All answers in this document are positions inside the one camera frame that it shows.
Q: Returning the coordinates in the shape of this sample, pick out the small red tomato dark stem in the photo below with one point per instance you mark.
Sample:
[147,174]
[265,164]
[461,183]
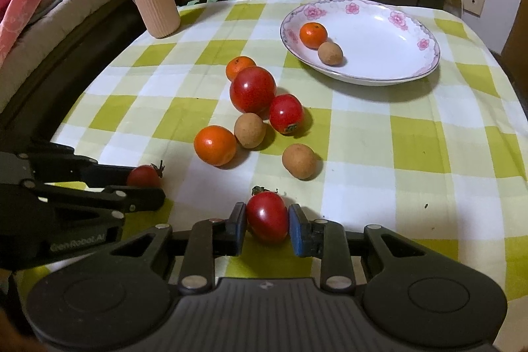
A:
[142,176]

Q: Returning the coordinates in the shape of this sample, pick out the orange tangerine with green stem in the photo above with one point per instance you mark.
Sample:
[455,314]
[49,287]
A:
[238,65]

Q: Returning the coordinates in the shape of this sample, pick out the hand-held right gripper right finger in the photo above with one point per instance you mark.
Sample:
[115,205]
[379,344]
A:
[296,230]

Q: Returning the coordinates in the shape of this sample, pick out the white floral plate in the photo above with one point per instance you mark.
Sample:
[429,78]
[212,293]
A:
[371,42]

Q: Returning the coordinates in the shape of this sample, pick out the medium red tomato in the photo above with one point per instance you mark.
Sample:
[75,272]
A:
[286,113]

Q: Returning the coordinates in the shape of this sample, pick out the brown longan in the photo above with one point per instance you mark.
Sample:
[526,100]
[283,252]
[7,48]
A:
[249,130]
[299,161]
[330,53]

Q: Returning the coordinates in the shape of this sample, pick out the beige wall socket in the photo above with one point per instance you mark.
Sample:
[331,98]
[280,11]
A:
[473,0]

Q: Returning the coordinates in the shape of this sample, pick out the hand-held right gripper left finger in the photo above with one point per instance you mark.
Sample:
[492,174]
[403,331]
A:
[240,226]

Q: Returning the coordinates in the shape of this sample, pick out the red tomato with green calyx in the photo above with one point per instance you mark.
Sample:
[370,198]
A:
[267,218]

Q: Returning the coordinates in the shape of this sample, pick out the small orange tangerine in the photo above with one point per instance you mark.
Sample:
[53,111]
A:
[312,35]

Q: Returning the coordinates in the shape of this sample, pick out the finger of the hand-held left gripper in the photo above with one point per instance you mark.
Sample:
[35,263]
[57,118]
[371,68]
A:
[99,172]
[144,199]

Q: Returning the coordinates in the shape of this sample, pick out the brown wooden board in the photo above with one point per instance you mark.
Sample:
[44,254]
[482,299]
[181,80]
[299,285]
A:
[517,30]

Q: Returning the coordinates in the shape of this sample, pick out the large orange tangerine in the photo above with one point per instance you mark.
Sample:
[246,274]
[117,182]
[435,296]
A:
[215,145]

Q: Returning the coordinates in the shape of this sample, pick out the green checked tablecloth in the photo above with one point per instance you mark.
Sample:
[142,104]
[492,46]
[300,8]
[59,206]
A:
[371,154]

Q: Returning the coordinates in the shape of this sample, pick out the large red tomato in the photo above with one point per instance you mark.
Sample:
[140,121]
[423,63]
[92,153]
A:
[252,90]

